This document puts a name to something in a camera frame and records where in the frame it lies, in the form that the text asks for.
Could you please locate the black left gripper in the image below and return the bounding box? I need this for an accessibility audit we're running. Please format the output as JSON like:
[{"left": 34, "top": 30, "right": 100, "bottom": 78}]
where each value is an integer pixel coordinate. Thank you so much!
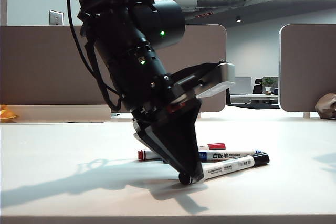
[{"left": 123, "top": 72, "right": 205, "bottom": 183}]

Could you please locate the red-capped whiteboard marker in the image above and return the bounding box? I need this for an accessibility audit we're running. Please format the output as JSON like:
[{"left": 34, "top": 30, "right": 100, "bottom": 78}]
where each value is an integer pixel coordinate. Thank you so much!
[{"left": 137, "top": 143, "right": 226, "bottom": 161}]

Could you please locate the black-capped whiteboard marker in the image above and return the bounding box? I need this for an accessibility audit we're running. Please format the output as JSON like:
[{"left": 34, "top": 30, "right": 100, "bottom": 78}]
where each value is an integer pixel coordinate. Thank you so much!
[{"left": 179, "top": 152, "right": 270, "bottom": 186}]

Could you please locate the blue-capped whiteboard marker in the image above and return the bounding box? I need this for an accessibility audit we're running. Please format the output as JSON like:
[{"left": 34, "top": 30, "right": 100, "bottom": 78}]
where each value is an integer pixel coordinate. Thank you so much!
[{"left": 198, "top": 149, "right": 263, "bottom": 162}]

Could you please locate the grey background desk screen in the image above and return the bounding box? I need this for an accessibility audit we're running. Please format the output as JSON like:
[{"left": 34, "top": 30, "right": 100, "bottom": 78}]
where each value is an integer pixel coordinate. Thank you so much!
[{"left": 235, "top": 77, "right": 253, "bottom": 95}]

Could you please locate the white background desk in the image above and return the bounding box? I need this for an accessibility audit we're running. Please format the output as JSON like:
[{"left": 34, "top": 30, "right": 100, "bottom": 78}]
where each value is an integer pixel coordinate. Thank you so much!
[{"left": 230, "top": 94, "right": 279, "bottom": 104}]

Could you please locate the black office chair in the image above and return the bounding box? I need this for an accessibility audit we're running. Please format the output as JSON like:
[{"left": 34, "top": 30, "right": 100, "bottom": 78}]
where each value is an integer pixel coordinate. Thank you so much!
[{"left": 252, "top": 78, "right": 264, "bottom": 95}]

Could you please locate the small potted green plant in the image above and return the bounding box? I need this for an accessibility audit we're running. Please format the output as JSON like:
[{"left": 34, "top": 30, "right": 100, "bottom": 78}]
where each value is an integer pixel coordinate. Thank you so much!
[{"left": 262, "top": 77, "right": 276, "bottom": 95}]

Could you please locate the wide brown desk partition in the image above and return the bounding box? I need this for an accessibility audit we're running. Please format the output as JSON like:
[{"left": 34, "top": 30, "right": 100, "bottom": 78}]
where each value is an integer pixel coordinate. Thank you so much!
[{"left": 0, "top": 24, "right": 228, "bottom": 113}]

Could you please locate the narrow brown desk partition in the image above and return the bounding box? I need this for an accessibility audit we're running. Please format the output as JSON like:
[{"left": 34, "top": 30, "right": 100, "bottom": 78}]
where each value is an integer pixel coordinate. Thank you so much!
[{"left": 279, "top": 23, "right": 336, "bottom": 113}]

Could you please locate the orange crumpled object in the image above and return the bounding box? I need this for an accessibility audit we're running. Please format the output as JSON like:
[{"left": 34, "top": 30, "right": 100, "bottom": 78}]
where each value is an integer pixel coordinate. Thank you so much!
[{"left": 0, "top": 104, "right": 20, "bottom": 123}]

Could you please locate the brown crumpled object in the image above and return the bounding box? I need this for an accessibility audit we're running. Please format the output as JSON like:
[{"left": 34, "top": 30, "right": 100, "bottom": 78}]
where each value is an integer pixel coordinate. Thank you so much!
[{"left": 314, "top": 93, "right": 336, "bottom": 119}]

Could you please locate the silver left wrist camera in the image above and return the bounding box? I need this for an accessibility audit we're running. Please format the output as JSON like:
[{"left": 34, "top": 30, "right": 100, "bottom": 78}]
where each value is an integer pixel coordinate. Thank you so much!
[{"left": 170, "top": 61, "right": 236, "bottom": 99}]

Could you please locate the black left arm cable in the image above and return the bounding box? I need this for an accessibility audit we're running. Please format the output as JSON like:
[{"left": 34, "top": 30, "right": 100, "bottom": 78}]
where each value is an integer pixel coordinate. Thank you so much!
[{"left": 66, "top": 0, "right": 124, "bottom": 113}]

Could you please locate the metal wall plate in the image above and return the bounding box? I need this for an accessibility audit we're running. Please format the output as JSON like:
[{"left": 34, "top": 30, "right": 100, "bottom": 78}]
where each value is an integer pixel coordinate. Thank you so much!
[{"left": 48, "top": 9, "right": 65, "bottom": 26}]

